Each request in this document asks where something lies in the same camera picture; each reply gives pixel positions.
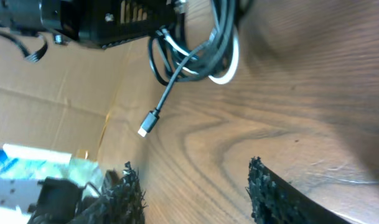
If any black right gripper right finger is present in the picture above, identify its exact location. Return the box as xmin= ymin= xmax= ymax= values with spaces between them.
xmin=246 ymin=157 xmax=348 ymax=224

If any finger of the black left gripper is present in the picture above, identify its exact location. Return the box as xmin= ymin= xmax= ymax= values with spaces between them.
xmin=78 ymin=0 xmax=177 ymax=49

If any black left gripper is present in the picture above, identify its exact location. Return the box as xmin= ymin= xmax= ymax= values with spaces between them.
xmin=0 ymin=0 xmax=84 ymax=41

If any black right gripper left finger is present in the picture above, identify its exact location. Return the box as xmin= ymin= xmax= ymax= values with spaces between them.
xmin=28 ymin=162 xmax=146 ymax=224

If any black USB cable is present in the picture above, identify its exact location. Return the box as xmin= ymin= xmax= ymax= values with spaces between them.
xmin=137 ymin=0 xmax=240 ymax=138

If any white USB cable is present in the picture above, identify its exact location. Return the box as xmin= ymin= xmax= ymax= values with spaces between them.
xmin=157 ymin=26 xmax=240 ymax=85

